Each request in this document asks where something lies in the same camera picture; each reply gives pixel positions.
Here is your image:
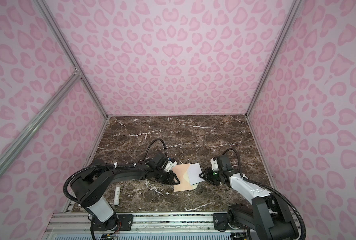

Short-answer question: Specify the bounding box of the pink envelope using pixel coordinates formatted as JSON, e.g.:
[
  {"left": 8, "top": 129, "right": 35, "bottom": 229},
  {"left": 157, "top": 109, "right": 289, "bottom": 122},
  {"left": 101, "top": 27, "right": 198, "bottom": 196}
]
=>
[{"left": 173, "top": 164, "right": 198, "bottom": 192}]

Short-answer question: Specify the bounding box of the right rear aluminium post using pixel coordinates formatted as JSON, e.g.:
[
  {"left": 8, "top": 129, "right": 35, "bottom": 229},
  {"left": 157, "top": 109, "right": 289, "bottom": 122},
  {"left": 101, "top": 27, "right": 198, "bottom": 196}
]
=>
[{"left": 245, "top": 0, "right": 304, "bottom": 119}]

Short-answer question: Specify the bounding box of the aluminium frame diagonal bar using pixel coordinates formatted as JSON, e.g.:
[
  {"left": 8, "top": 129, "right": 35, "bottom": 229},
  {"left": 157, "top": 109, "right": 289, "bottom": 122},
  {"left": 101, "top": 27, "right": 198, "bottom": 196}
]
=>
[{"left": 0, "top": 71, "right": 80, "bottom": 178}]

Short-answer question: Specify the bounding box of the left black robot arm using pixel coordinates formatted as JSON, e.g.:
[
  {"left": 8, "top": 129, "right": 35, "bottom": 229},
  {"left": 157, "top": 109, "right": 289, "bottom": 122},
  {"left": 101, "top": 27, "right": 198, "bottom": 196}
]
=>
[{"left": 63, "top": 156, "right": 180, "bottom": 233}]

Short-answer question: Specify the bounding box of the white glue stick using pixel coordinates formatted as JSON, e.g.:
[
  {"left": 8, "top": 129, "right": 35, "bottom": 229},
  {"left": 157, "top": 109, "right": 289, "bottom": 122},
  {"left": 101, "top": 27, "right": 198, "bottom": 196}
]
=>
[{"left": 114, "top": 186, "right": 121, "bottom": 206}]

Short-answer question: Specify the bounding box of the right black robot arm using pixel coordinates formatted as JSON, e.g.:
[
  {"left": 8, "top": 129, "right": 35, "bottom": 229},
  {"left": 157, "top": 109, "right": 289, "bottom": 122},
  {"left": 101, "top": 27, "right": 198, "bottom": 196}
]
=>
[{"left": 199, "top": 168, "right": 306, "bottom": 240}]

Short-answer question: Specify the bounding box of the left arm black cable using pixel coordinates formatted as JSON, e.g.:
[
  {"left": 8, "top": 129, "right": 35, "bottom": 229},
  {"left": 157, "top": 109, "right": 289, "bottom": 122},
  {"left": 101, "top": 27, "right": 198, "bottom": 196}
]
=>
[{"left": 62, "top": 137, "right": 169, "bottom": 205}]

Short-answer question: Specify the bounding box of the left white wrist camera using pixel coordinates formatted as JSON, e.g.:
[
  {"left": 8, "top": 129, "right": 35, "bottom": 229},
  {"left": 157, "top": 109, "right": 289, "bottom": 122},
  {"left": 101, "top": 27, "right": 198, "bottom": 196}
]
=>
[{"left": 164, "top": 158, "right": 177, "bottom": 172}]

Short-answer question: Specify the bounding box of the green floral letter paper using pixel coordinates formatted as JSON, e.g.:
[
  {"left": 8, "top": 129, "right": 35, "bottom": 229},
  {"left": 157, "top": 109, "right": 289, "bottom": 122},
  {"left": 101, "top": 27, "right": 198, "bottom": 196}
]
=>
[{"left": 187, "top": 163, "right": 205, "bottom": 185}]

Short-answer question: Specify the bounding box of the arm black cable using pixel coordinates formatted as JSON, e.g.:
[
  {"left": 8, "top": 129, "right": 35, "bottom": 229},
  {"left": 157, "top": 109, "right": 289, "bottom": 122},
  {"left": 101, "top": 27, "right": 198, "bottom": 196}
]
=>
[
  {"left": 221, "top": 147, "right": 307, "bottom": 240},
  {"left": 62, "top": 137, "right": 169, "bottom": 205}
]

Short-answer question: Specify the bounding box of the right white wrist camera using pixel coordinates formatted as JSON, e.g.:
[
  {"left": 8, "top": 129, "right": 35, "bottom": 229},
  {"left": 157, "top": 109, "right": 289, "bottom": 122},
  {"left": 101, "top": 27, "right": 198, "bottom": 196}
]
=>
[{"left": 211, "top": 157, "right": 222, "bottom": 172}]

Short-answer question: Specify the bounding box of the left rear aluminium post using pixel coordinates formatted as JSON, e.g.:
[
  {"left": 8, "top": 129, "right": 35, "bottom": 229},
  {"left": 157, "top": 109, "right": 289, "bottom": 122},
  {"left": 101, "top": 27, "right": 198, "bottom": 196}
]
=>
[{"left": 33, "top": 0, "right": 109, "bottom": 120}]

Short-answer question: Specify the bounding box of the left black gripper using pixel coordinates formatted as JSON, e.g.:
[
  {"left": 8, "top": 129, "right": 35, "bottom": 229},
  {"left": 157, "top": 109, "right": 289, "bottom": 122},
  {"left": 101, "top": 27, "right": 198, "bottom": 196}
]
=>
[{"left": 154, "top": 168, "right": 182, "bottom": 185}]

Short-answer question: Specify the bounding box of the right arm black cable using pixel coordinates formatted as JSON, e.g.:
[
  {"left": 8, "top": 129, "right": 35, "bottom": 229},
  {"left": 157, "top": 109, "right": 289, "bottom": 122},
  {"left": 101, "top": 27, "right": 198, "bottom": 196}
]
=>
[{"left": 221, "top": 147, "right": 307, "bottom": 240}]

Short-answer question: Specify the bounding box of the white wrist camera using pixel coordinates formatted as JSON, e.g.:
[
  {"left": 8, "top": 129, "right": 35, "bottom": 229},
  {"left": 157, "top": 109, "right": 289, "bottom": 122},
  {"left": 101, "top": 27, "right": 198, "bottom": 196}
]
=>
[
  {"left": 211, "top": 157, "right": 222, "bottom": 172},
  {"left": 164, "top": 158, "right": 177, "bottom": 172}
]

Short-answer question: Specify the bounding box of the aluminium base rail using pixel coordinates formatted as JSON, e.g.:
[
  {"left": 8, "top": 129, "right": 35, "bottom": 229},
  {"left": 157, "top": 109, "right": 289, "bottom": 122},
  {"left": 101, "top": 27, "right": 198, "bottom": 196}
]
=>
[{"left": 41, "top": 209, "right": 304, "bottom": 240}]

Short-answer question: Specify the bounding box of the aluminium post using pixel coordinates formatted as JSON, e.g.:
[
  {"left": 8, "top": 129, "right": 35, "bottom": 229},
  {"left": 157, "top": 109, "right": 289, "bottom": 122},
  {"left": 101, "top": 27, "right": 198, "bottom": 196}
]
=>
[
  {"left": 33, "top": 0, "right": 109, "bottom": 120},
  {"left": 245, "top": 0, "right": 304, "bottom": 119}
]

